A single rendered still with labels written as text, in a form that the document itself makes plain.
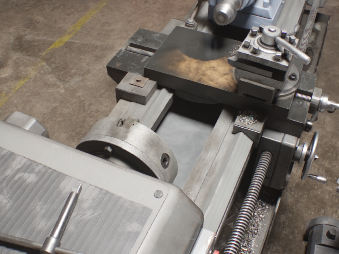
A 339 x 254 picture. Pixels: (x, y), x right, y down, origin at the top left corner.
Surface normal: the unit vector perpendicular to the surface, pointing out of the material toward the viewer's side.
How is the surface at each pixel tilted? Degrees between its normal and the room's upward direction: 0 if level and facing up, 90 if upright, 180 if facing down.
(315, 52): 0
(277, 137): 0
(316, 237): 45
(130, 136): 12
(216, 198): 36
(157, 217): 7
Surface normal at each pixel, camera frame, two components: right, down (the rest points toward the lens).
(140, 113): 0.01, -0.71
